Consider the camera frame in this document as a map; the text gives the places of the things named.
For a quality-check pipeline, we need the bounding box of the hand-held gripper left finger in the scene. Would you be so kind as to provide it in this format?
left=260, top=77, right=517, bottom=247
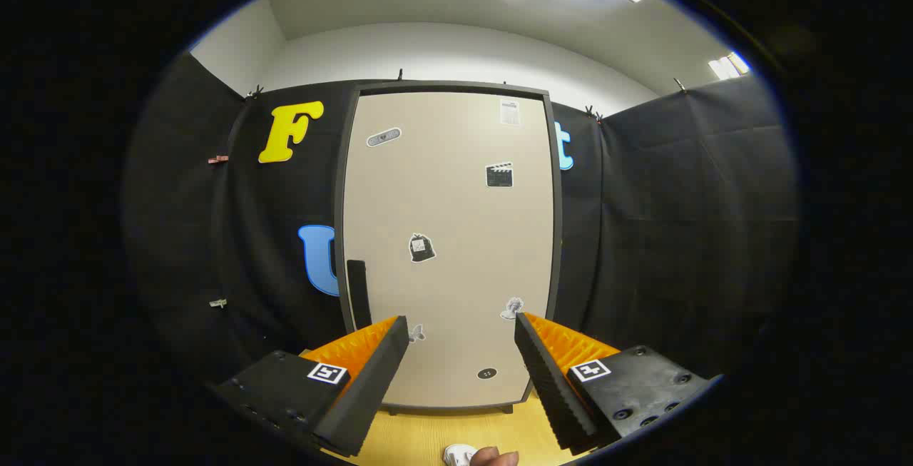
left=213, top=315, right=411, bottom=458

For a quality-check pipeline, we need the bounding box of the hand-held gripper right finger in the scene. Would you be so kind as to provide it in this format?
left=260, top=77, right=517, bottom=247
left=514, top=312, right=715, bottom=452

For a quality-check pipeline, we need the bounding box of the black door handle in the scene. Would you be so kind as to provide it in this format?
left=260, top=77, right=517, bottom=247
left=347, top=260, right=373, bottom=331

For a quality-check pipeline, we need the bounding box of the white shoe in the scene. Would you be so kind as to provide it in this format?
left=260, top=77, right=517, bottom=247
left=442, top=443, right=479, bottom=466

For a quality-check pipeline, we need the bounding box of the grey shoe cabinet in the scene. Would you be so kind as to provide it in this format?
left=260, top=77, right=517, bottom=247
left=334, top=81, right=564, bottom=415

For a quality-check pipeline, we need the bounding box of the black backdrop cloth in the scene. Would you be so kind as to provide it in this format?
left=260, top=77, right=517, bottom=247
left=121, top=52, right=800, bottom=395

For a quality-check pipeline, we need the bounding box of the small ceiling light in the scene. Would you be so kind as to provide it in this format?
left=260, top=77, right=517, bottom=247
left=708, top=52, right=751, bottom=80

